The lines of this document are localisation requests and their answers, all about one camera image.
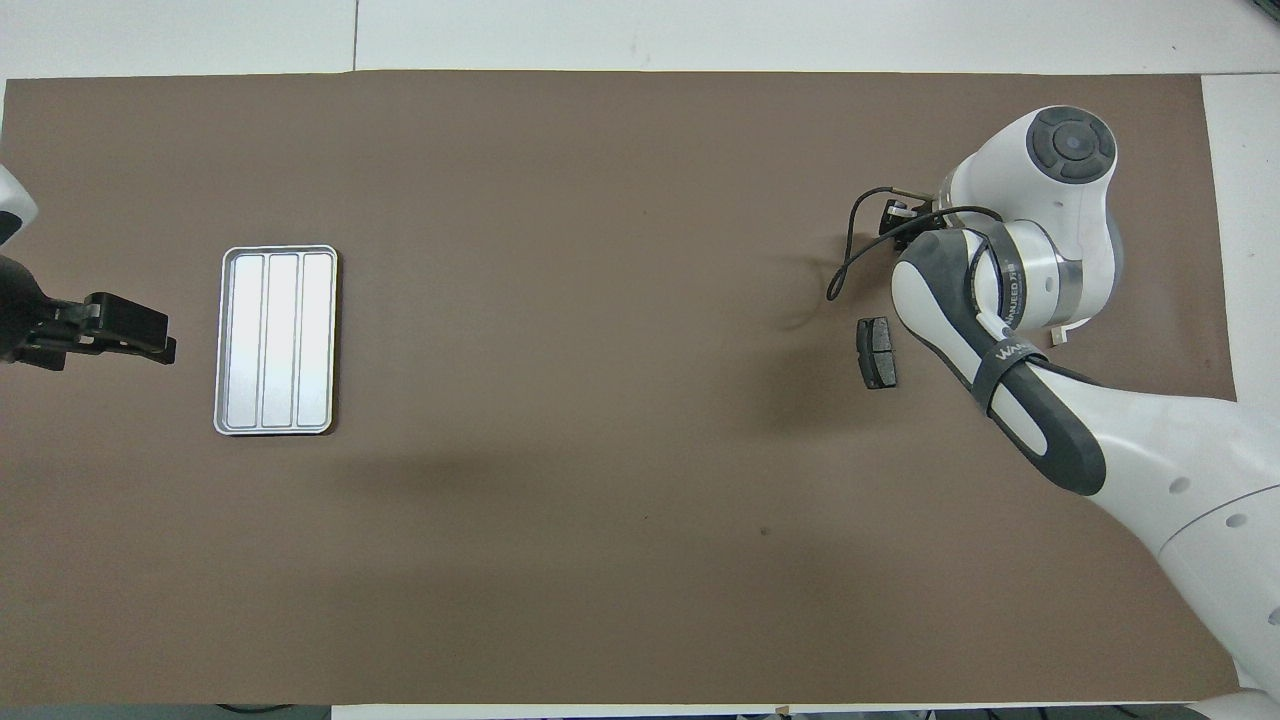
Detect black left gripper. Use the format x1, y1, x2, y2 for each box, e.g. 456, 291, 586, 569
0, 255, 178, 372

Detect short dark brake pad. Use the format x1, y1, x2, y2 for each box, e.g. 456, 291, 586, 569
856, 316, 898, 391

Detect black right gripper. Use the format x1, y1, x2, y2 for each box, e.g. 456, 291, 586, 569
878, 198, 941, 241

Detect brown table mat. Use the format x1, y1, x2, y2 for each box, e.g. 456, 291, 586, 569
0, 70, 1241, 706

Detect silver metal tray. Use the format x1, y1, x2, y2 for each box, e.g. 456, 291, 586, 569
213, 244, 339, 437

